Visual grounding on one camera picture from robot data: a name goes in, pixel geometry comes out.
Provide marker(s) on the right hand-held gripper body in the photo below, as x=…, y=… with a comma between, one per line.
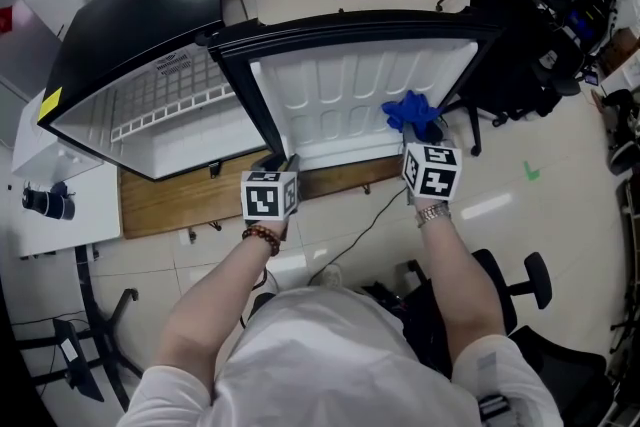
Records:
x=435, y=175

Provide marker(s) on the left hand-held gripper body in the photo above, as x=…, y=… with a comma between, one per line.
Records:
x=267, y=197

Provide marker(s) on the blue cleaning cloth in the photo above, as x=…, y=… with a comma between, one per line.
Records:
x=410, y=112

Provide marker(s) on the white fridge door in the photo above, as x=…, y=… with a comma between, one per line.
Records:
x=350, y=85

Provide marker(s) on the black mini fridge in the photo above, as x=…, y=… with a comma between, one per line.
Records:
x=150, y=5

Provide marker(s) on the person's left forearm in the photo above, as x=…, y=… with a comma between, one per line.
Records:
x=215, y=305

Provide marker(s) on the silver wristwatch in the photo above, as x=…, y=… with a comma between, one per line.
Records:
x=434, y=214

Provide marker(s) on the person's white shoe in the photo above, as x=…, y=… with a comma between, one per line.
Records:
x=332, y=275

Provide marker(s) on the black high-back chair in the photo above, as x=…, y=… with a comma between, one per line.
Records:
x=510, y=55

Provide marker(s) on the white plastic grid shelf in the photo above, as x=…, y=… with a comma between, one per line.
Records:
x=165, y=107

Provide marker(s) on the black waist pack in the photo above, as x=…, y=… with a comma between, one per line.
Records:
x=420, y=330

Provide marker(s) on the person's white shirt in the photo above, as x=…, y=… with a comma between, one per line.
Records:
x=325, y=365

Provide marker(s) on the yellow warning sticker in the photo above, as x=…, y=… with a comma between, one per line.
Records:
x=50, y=104

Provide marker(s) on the white microwave oven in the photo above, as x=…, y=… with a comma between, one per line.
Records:
x=35, y=150

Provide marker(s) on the black swivel chair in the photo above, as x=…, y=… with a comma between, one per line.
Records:
x=560, y=375

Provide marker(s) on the black power adapter box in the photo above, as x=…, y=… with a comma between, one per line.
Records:
x=75, y=360

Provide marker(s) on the silver tall fridge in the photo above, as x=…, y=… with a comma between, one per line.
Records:
x=25, y=50

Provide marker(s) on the red paper decoration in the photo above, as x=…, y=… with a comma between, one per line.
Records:
x=5, y=20

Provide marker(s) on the black desk frame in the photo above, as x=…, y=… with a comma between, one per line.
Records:
x=100, y=315

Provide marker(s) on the black camera lens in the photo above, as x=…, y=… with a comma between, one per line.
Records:
x=50, y=204

